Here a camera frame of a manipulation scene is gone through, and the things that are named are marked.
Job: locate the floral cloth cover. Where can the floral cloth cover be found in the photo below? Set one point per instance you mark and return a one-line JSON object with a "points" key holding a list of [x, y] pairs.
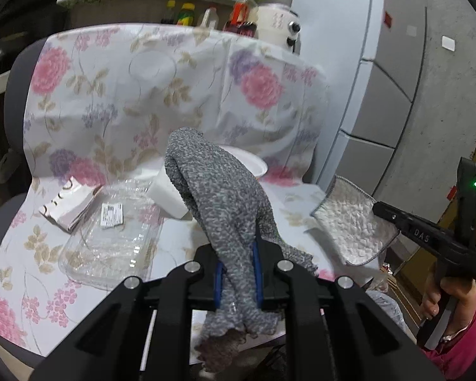
{"points": [[142, 99]]}

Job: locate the white wall switch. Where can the white wall switch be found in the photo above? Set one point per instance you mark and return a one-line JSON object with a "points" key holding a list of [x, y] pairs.
{"points": [[448, 43]]}

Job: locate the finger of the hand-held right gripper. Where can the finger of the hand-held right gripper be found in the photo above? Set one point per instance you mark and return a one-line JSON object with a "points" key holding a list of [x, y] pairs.
{"points": [[412, 228]]}

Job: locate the yellow green sauce bottle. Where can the yellow green sauce bottle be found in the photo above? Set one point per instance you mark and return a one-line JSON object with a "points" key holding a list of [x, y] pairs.
{"points": [[186, 16]]}

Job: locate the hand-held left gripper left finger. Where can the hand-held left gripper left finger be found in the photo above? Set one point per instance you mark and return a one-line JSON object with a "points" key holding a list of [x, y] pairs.
{"points": [[219, 285]]}

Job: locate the white refrigerator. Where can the white refrigerator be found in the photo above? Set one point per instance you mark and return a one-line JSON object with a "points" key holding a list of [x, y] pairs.
{"points": [[380, 87]]}

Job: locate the white quilted cloth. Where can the white quilted cloth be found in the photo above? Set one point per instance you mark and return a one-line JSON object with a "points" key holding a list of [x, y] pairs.
{"points": [[353, 222]]}

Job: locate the dark soy sauce bottle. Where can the dark soy sauce bottle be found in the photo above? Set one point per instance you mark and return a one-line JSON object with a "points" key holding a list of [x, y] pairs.
{"points": [[168, 14]]}

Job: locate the white rice cooker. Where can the white rice cooker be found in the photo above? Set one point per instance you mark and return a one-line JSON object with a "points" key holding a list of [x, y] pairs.
{"points": [[275, 24]]}

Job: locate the person's right hand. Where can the person's right hand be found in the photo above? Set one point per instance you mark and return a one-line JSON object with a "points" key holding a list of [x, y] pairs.
{"points": [[464, 291]]}

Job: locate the person's right forearm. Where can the person's right forearm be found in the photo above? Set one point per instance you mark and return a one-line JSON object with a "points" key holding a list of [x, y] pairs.
{"points": [[464, 353]]}

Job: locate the white plastic bin bag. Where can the white plastic bin bag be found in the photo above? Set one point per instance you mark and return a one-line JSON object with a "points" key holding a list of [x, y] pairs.
{"points": [[384, 309]]}

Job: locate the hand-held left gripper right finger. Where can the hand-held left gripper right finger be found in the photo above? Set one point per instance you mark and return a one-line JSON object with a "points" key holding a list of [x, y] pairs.
{"points": [[256, 281]]}

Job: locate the silver snack wrapper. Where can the silver snack wrapper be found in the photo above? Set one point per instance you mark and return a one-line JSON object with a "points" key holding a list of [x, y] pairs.
{"points": [[69, 210]]}

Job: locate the white paper box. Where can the white paper box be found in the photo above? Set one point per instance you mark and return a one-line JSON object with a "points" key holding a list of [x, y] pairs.
{"points": [[166, 196]]}

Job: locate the grey knit cloth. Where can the grey knit cloth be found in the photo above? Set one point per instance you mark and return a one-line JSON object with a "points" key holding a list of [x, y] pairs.
{"points": [[222, 190]]}

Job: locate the clear plastic food container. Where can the clear plastic food container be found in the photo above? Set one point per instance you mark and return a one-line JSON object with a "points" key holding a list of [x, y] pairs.
{"points": [[103, 254]]}

